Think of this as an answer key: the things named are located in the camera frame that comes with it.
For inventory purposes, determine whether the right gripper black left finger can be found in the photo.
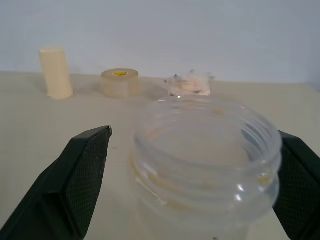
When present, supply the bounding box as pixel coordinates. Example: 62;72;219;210
0;125;113;240

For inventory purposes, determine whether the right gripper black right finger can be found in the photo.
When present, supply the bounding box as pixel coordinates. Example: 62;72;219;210
271;129;320;240

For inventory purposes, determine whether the flask with orange liquid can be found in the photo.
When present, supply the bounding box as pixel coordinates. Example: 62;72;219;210
127;94;285;240

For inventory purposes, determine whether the cream paper cylinder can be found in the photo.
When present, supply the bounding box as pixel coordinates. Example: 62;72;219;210
38;45;74;100

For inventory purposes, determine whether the clear tape roll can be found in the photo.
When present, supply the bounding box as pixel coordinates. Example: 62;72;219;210
100;67;140;99

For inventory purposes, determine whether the crumpled clear plastic bag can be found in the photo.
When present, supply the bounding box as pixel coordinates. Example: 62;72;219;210
164;69;216;97

